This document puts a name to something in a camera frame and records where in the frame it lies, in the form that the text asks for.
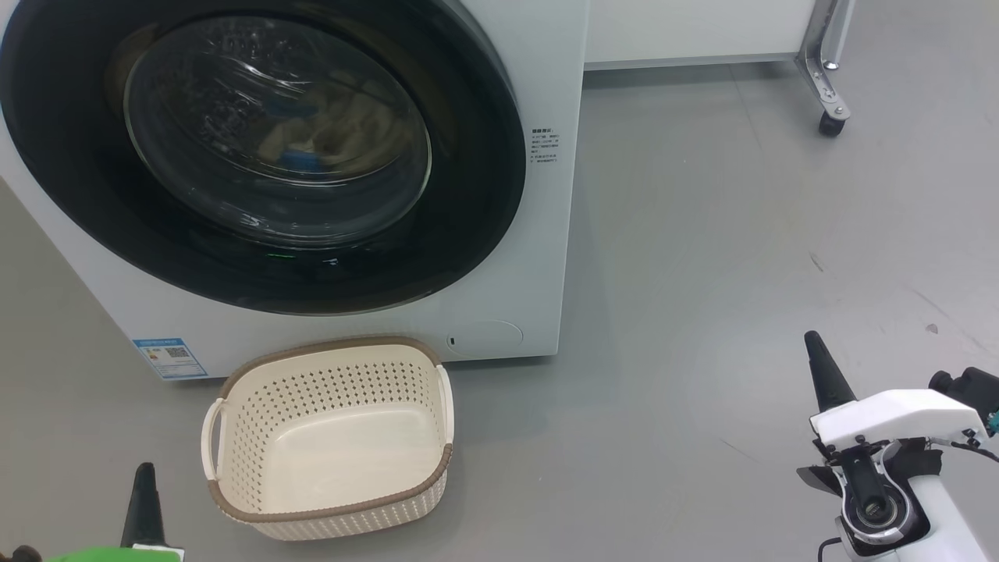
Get round drain filter cover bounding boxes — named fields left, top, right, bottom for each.
left=445, top=320, right=524, bottom=360

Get cream garment with blue cuffs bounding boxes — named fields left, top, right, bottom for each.
left=258, top=94, right=344, bottom=174

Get white front-load washing machine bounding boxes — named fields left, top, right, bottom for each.
left=0, top=0, right=591, bottom=381

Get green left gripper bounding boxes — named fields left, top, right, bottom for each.
left=43, top=462, right=187, bottom=562

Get black round glass washer door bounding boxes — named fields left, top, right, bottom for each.
left=0, top=0, right=528, bottom=317

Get cream garment with outline prints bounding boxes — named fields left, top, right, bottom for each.
left=328, top=82, right=393, bottom=157

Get blue energy label sticker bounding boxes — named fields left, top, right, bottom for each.
left=131, top=337, right=209, bottom=381

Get cream perforated basket brown rim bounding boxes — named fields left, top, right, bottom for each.
left=201, top=336, right=455, bottom=542

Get small printed text sticker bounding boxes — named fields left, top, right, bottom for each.
left=531, top=127, right=563, bottom=165

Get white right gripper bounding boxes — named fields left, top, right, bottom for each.
left=804, top=331, right=990, bottom=456

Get white panel board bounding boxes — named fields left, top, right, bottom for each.
left=584, top=0, right=816, bottom=69

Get metal frame leg with caster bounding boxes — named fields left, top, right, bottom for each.
left=796, top=0, right=857, bottom=138

